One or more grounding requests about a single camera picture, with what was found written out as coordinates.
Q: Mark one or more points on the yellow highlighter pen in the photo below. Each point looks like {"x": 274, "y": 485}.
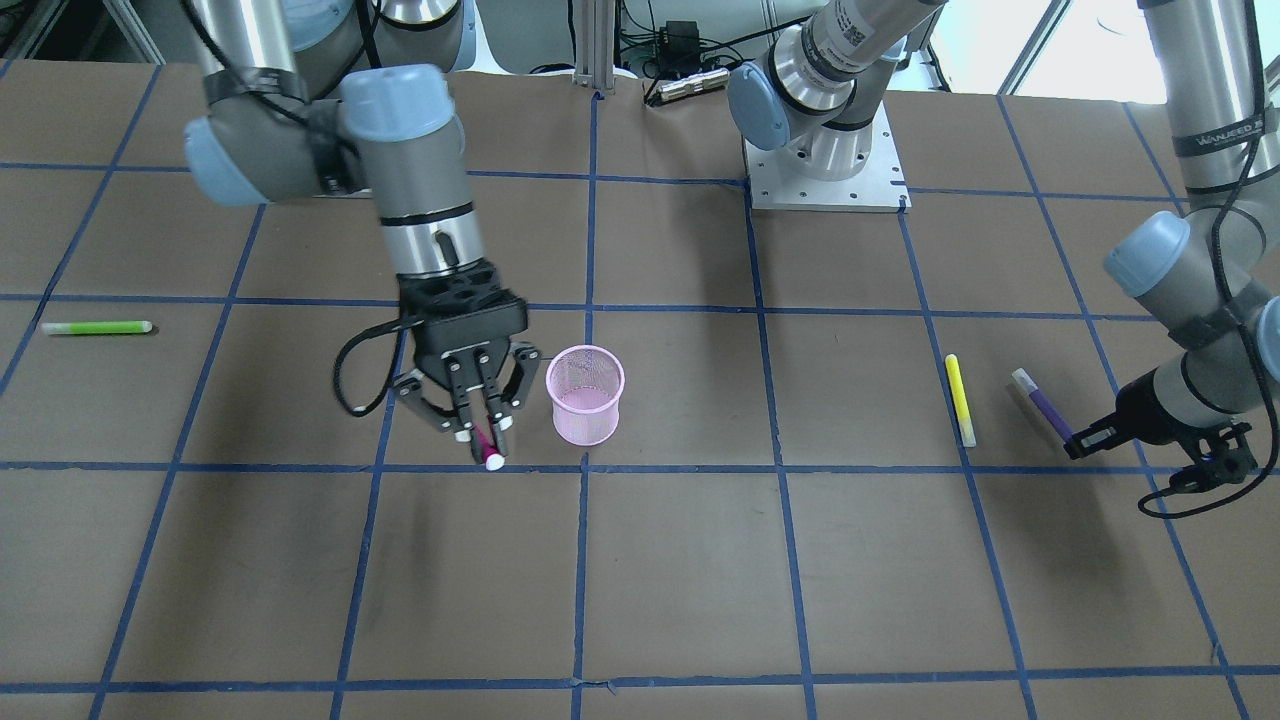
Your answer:
{"x": 962, "y": 411}

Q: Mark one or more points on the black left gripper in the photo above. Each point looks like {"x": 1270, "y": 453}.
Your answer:
{"x": 1143, "y": 408}

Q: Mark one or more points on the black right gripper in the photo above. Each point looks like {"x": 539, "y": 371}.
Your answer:
{"x": 478, "y": 374}

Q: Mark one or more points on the aluminium frame post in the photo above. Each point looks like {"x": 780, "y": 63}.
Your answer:
{"x": 594, "y": 36}

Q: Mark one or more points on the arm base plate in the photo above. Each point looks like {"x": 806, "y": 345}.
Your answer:
{"x": 831, "y": 170}

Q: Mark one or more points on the purple highlighter pen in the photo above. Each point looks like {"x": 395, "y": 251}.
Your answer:
{"x": 1044, "y": 405}

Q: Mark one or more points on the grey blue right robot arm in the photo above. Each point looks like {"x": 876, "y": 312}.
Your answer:
{"x": 331, "y": 98}

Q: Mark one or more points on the pink mesh pen cup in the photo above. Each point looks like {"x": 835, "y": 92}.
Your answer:
{"x": 585, "y": 384}

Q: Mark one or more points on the silver metal connector block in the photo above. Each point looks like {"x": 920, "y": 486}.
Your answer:
{"x": 697, "y": 84}

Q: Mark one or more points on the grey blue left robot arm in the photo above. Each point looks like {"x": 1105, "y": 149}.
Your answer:
{"x": 1193, "y": 274}

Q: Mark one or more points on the black power adapter box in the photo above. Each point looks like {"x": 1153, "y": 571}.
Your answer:
{"x": 679, "y": 38}

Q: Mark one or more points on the pink highlighter pen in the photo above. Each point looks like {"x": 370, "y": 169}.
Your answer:
{"x": 484, "y": 438}

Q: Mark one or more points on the green highlighter pen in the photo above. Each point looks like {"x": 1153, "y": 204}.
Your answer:
{"x": 69, "y": 329}

